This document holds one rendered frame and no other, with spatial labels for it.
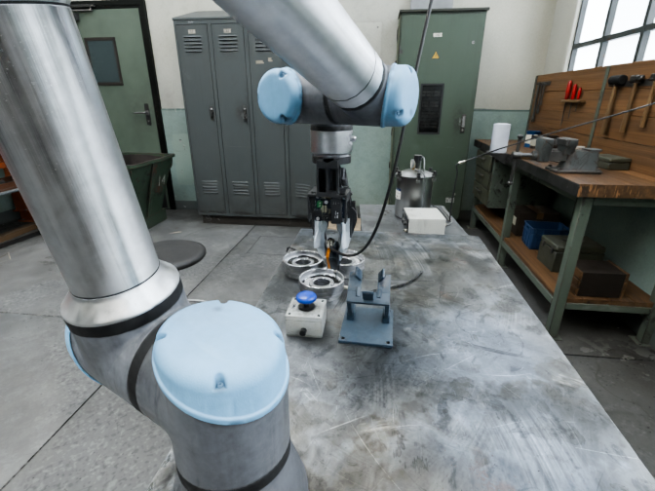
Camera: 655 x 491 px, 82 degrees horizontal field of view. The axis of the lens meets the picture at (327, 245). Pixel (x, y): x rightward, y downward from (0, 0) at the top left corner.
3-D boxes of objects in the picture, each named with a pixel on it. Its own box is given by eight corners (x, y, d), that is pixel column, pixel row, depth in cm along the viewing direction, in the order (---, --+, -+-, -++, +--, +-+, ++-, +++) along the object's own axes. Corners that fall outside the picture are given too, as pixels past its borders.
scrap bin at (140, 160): (43, 237, 353) (21, 162, 328) (97, 214, 422) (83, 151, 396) (147, 242, 341) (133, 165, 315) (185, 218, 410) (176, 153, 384)
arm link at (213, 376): (232, 520, 31) (213, 394, 26) (137, 444, 38) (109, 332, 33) (314, 423, 41) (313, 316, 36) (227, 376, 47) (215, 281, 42)
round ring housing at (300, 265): (322, 281, 94) (322, 266, 92) (280, 281, 94) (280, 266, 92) (324, 264, 103) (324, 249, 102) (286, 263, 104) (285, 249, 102)
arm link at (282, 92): (315, 62, 47) (357, 68, 56) (250, 66, 53) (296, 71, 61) (315, 128, 50) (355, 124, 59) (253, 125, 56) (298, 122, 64)
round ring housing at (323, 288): (294, 303, 84) (294, 286, 82) (303, 282, 93) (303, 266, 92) (341, 306, 82) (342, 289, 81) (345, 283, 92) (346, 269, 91)
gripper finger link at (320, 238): (305, 265, 73) (310, 221, 70) (311, 254, 79) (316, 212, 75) (321, 268, 73) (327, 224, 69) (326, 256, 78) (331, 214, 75)
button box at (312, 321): (292, 316, 79) (291, 295, 77) (327, 318, 78) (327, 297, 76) (284, 339, 71) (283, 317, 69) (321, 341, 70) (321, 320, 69)
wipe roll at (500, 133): (486, 150, 279) (490, 122, 271) (503, 151, 277) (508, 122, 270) (490, 152, 268) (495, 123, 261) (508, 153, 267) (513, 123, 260)
